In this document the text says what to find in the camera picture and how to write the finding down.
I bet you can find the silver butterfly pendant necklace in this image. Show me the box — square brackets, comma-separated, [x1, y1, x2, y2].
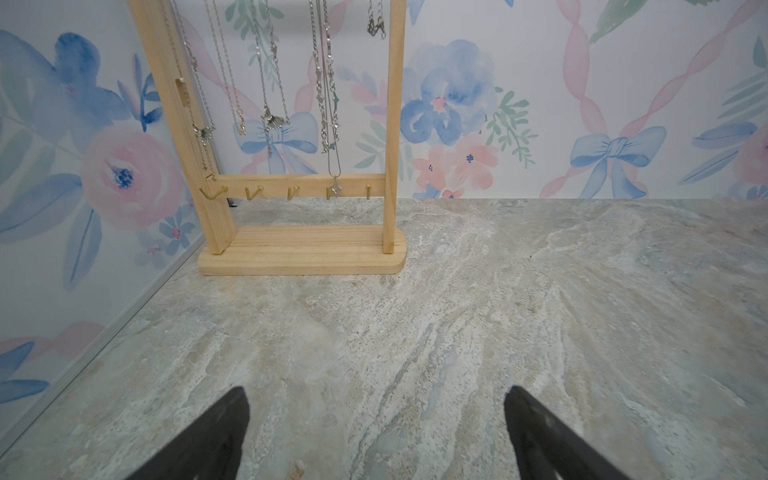
[247, 0, 292, 158]

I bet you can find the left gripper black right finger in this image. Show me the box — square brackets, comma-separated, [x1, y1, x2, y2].
[504, 385, 628, 480]

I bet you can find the short silver chain necklace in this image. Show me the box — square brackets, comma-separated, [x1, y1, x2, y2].
[366, 0, 388, 40]

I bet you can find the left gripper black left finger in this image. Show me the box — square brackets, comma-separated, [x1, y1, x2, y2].
[129, 386, 250, 479]

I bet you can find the wooden jewelry display stand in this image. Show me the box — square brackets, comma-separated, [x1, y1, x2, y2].
[129, 1, 407, 276]

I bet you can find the silver necklace with bar pendant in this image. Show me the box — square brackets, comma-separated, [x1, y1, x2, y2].
[159, 0, 218, 181]

